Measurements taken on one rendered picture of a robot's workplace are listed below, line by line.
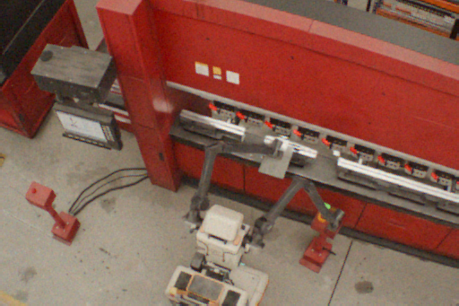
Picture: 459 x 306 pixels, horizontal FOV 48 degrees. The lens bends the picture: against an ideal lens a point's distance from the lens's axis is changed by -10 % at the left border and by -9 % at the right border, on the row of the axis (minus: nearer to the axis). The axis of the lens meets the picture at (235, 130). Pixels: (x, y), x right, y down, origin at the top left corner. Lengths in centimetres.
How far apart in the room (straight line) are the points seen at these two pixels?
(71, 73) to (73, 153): 211
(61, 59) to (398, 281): 324
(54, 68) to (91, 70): 26
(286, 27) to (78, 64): 128
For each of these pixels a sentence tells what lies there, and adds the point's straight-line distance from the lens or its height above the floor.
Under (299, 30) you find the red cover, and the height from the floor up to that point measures 229.
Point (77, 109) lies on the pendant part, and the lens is 372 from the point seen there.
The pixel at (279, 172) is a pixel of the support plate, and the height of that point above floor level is 100.
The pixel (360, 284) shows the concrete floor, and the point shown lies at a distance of 481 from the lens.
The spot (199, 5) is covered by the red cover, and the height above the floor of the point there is 228.
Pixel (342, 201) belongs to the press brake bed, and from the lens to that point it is 431.
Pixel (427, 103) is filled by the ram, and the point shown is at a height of 199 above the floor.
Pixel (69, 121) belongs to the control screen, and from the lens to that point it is 384.
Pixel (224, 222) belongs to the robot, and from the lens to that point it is 343.
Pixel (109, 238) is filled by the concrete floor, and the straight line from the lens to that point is 500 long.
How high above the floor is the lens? 455
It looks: 59 degrees down
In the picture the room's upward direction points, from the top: 3 degrees counter-clockwise
